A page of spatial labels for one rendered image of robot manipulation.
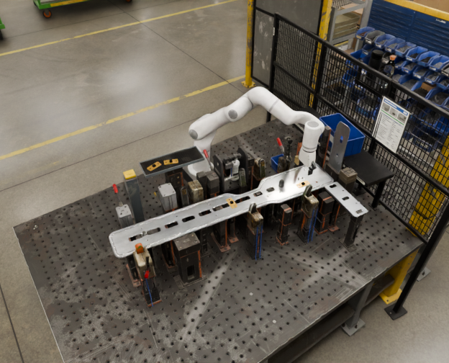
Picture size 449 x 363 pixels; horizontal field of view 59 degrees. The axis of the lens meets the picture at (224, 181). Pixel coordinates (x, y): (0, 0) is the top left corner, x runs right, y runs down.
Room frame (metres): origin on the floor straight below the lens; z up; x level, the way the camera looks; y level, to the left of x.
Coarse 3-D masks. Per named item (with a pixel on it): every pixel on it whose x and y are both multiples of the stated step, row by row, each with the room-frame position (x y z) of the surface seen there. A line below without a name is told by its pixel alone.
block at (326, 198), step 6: (324, 192) 1.73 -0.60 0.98; (318, 198) 1.71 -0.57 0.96; (324, 198) 1.68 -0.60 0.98; (330, 198) 1.68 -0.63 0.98; (318, 204) 1.70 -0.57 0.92; (324, 204) 1.66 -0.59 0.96; (330, 204) 1.66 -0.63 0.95; (318, 210) 1.68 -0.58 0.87; (324, 210) 1.65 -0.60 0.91; (330, 210) 1.66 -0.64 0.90; (318, 216) 1.69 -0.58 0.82; (324, 216) 1.66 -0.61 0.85; (312, 222) 1.71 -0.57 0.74; (318, 222) 1.67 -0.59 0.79; (324, 222) 1.66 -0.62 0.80; (312, 228) 1.69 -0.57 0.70; (318, 228) 1.67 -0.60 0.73; (324, 228) 1.66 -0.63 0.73
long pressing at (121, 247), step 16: (272, 176) 1.86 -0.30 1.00; (288, 176) 1.86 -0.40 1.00; (304, 176) 1.86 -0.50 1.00; (320, 176) 1.86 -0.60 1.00; (256, 192) 1.72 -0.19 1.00; (272, 192) 1.72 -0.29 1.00; (288, 192) 1.72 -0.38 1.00; (192, 208) 1.59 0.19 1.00; (208, 208) 1.59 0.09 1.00; (224, 208) 1.59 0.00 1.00; (240, 208) 1.59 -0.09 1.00; (256, 208) 1.60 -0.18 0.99; (144, 224) 1.47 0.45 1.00; (160, 224) 1.47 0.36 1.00; (192, 224) 1.47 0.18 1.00; (208, 224) 1.47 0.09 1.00; (112, 240) 1.36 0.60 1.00; (128, 240) 1.36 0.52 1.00; (144, 240) 1.36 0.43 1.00; (160, 240) 1.36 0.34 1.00
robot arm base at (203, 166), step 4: (208, 152) 2.17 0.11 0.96; (204, 156) 2.15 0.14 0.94; (204, 160) 2.15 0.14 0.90; (192, 164) 2.23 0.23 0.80; (196, 164) 2.16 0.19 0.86; (200, 164) 2.15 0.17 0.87; (204, 164) 2.16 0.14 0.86; (208, 164) 2.18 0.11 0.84; (212, 164) 2.25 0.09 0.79; (188, 168) 2.19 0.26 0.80; (192, 168) 2.20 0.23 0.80; (196, 168) 2.16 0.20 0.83; (200, 168) 2.15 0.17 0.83; (204, 168) 2.16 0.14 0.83; (208, 168) 2.18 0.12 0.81; (192, 172) 2.15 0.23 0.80; (196, 172) 2.15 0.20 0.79
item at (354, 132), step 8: (320, 120) 2.26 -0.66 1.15; (328, 120) 2.31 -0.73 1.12; (336, 120) 2.34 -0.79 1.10; (344, 120) 2.28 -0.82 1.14; (352, 128) 2.19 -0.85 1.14; (320, 136) 2.24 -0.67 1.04; (352, 136) 2.17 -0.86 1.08; (360, 136) 2.10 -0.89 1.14; (328, 144) 2.14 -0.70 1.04; (352, 144) 2.03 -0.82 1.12; (360, 144) 2.06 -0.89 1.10; (352, 152) 2.04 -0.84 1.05
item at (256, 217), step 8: (248, 216) 1.52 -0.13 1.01; (256, 216) 1.48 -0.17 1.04; (248, 224) 1.52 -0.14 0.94; (256, 224) 1.45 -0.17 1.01; (248, 232) 1.51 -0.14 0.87; (256, 232) 1.45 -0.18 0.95; (248, 240) 1.51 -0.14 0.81; (256, 240) 1.45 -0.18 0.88; (248, 248) 1.50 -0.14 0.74; (256, 248) 1.45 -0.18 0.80; (256, 256) 1.46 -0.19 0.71
